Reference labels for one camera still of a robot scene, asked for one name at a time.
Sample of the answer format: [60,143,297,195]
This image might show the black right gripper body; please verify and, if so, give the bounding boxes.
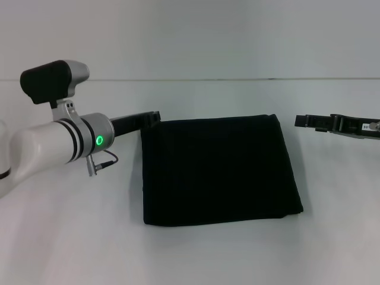
[328,113,380,141]

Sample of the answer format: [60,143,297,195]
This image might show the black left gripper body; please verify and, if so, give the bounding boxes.
[109,110,162,140]

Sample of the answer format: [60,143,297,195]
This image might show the black shirt with FREE print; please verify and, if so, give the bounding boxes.
[139,113,305,228]

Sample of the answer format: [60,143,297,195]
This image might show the left gripper cable with plug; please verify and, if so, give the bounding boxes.
[85,149,120,178]

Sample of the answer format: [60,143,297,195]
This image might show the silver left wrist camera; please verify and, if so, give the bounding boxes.
[20,59,90,120]

